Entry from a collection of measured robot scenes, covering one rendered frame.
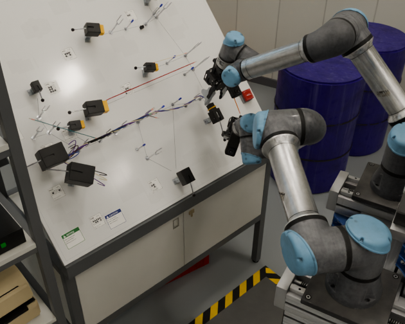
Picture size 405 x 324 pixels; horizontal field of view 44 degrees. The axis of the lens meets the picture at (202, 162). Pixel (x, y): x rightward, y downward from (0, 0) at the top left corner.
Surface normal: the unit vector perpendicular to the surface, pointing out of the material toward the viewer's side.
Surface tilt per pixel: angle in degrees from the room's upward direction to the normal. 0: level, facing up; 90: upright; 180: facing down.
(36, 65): 46
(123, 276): 90
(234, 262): 0
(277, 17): 90
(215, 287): 0
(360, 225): 7
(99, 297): 90
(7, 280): 24
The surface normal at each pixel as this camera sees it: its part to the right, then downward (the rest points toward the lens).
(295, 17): -0.49, 0.52
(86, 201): 0.49, -0.23
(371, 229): 0.14, -0.80
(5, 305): 0.68, 0.15
